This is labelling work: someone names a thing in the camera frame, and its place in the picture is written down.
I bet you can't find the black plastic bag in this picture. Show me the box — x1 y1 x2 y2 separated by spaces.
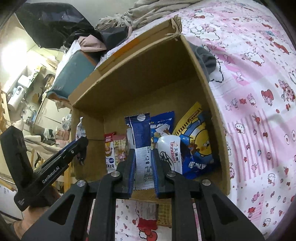
15 2 95 48

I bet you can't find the pink printed blanket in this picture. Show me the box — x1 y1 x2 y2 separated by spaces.
116 0 296 241

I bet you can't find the white red snack packet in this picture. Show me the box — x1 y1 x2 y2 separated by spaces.
136 202 159 230

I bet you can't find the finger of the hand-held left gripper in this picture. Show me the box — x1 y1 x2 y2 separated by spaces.
53 137 89 163

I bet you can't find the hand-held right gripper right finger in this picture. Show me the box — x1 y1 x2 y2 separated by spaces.
151 148 238 241

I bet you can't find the beige knit blanket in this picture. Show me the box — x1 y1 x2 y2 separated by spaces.
96 0 192 30

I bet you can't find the large blue yellow snack bag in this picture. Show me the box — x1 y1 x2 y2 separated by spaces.
172 102 220 180

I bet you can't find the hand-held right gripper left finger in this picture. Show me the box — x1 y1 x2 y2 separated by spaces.
47 148 136 241

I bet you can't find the pink cloth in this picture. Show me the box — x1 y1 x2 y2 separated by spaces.
77 35 107 52

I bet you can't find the red-top rice cake snack packet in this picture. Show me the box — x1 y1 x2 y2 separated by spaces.
104 132 121 173

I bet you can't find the person's left hand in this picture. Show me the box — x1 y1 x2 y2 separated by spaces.
29 189 62 209

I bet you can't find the teal cushion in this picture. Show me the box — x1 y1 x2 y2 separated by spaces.
46 50 97 102

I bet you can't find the white snack pouch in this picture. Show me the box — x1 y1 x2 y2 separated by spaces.
156 136 183 174

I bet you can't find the dark blue cloth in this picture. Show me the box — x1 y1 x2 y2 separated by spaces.
99 27 133 50

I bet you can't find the blue white snack packet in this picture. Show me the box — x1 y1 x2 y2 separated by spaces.
125 113 155 191

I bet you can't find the cardboard box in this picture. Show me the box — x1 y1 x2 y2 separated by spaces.
68 17 232 204

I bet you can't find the checkered snack packet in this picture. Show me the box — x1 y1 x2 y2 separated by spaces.
113 136 128 164

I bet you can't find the waffle print snack packet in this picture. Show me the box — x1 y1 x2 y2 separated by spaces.
157 204 173 227

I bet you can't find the dark grey cloth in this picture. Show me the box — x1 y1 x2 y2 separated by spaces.
187 42 216 81

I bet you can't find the white grey snack packet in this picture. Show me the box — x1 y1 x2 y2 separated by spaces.
76 117 87 142

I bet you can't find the white kettle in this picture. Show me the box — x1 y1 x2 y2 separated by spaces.
7 86 26 112

